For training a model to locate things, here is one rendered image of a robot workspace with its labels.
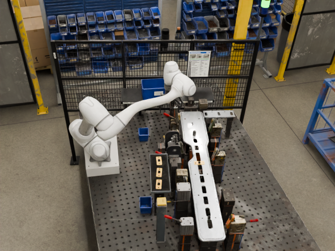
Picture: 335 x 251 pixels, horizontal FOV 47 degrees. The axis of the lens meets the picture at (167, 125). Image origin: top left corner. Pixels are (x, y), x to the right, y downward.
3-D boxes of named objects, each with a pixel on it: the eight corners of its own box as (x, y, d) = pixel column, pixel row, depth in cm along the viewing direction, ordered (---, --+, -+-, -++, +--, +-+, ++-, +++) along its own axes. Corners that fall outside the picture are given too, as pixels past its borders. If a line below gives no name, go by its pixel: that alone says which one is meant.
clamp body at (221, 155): (223, 185, 330) (228, 157, 308) (209, 185, 330) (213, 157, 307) (221, 177, 337) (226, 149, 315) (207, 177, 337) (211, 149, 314)
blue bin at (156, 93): (174, 98, 367) (174, 87, 359) (142, 100, 363) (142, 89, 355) (171, 88, 380) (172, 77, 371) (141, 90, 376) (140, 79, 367)
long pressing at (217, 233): (230, 240, 256) (230, 239, 255) (197, 242, 255) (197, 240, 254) (202, 111, 360) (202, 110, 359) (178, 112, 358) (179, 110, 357)
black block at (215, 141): (217, 166, 347) (221, 143, 328) (206, 167, 346) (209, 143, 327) (216, 160, 353) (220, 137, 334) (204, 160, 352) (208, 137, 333)
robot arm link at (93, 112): (82, 150, 317) (64, 131, 316) (96, 137, 324) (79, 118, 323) (96, 127, 247) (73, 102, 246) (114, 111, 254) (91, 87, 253)
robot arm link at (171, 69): (159, 80, 268) (171, 89, 260) (160, 61, 257) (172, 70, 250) (172, 75, 273) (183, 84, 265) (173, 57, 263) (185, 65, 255)
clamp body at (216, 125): (219, 156, 357) (224, 128, 334) (207, 156, 356) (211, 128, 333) (218, 149, 364) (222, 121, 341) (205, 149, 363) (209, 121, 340)
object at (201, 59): (208, 77, 376) (212, 50, 355) (186, 77, 374) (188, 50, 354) (208, 76, 377) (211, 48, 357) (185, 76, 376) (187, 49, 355)
